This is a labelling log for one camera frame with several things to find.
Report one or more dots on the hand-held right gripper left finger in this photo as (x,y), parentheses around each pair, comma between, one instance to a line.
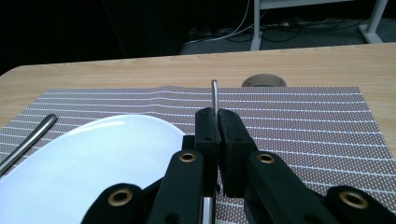
(182,186)

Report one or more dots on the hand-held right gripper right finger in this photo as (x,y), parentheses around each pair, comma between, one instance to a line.
(274,186)

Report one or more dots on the steel table knife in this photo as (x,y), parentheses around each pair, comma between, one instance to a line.
(214,96)

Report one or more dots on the grey striped placemat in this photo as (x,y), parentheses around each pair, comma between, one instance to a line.
(295,124)

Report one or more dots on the white round plate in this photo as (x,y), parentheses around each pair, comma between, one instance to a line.
(93,161)

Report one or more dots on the round grey table grommet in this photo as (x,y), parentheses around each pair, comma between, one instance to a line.
(264,81)

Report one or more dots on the white metal stand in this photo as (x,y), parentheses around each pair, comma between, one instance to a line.
(257,25)

